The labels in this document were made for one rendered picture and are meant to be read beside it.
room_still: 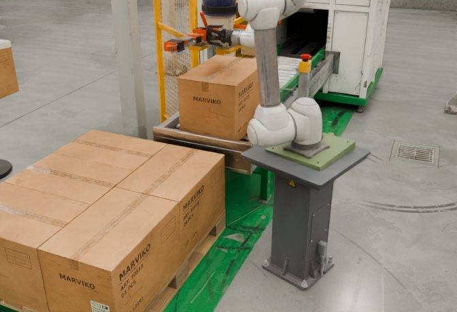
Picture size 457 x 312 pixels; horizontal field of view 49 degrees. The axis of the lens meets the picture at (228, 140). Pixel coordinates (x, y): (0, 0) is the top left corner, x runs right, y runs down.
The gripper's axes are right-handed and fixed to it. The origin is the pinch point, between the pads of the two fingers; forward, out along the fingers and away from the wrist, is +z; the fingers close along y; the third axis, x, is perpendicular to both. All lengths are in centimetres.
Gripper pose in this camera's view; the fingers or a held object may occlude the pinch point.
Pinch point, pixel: (201, 33)
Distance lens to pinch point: 307.0
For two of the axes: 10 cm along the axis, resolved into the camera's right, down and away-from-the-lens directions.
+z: -9.2, -1.7, 3.5
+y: -0.1, 9.1, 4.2
